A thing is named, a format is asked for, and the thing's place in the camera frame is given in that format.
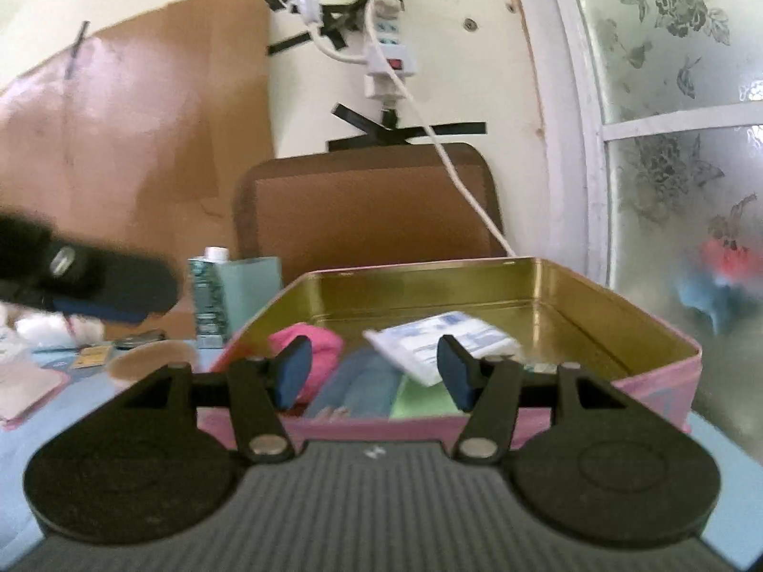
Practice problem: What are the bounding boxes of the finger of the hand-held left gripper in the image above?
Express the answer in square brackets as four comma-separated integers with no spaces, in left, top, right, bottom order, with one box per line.
[0,211,181,324]

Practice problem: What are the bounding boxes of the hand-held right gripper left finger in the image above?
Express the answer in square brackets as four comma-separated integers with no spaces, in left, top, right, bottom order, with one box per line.
[119,335,314,464]

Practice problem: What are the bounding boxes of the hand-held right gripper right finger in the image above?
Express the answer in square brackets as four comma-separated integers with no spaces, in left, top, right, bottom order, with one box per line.
[437,335,633,461]

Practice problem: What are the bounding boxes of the pink fluffy scrunchie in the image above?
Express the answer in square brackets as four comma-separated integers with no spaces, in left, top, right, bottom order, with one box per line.
[267,321,345,407]

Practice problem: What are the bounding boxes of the green cloth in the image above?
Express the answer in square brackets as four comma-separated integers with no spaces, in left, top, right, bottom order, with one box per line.
[389,377,461,419]

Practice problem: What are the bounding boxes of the white wipes packet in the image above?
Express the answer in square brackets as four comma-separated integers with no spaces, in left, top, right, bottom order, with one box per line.
[362,310,524,386]

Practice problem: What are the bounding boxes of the blue translucent case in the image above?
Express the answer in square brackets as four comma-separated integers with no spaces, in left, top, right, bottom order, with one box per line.
[303,348,407,419]

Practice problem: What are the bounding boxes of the small yellow packet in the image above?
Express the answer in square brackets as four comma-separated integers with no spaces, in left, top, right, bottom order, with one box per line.
[75,344,115,371]

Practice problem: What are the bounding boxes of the pink biscuit tin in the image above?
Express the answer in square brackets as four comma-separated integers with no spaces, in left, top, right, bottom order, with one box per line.
[198,256,702,437]

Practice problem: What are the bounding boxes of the peanut can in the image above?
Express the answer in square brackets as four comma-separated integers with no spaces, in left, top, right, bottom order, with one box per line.
[106,341,202,383]

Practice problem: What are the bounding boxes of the bagged stack of paper cups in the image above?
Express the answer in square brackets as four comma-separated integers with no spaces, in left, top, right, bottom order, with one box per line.
[0,304,103,351]

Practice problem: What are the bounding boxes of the green drink carton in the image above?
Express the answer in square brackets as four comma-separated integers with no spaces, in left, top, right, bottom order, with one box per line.
[187,246,231,350]

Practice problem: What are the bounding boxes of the frosted green cup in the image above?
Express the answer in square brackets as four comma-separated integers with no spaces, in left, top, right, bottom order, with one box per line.
[216,255,285,342]

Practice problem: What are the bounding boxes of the printed blue tablecloth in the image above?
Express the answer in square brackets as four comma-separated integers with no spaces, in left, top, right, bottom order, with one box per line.
[0,337,763,572]

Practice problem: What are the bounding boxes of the wooden board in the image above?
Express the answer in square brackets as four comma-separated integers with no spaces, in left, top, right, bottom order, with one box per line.
[0,0,276,343]

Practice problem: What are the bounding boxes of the brown chair back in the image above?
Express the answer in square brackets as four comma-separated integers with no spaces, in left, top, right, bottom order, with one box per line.
[232,142,505,288]

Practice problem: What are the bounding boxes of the black tape strips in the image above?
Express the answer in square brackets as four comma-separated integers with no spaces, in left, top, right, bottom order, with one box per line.
[243,0,488,154]

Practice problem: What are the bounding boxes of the frosted patterned window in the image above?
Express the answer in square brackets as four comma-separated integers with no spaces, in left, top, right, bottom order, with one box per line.
[506,0,763,462]

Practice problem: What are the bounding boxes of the white power strip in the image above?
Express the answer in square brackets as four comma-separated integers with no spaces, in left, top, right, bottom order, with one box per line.
[362,0,419,103]

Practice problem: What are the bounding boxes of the white power cable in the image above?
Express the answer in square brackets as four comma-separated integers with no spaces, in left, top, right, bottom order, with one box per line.
[307,0,521,258]

